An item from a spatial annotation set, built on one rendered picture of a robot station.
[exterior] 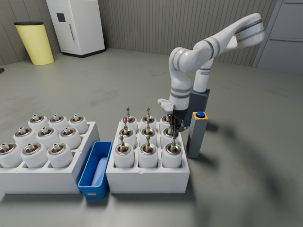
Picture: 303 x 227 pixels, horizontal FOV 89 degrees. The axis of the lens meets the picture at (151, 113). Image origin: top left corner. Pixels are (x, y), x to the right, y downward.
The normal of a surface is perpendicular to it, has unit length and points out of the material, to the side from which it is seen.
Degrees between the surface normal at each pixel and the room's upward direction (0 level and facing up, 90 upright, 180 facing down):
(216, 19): 90
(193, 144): 90
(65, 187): 90
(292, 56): 90
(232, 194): 0
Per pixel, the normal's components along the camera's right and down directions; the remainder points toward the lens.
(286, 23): -0.46, 0.49
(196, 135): 0.01, 0.56
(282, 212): 0.01, -0.83
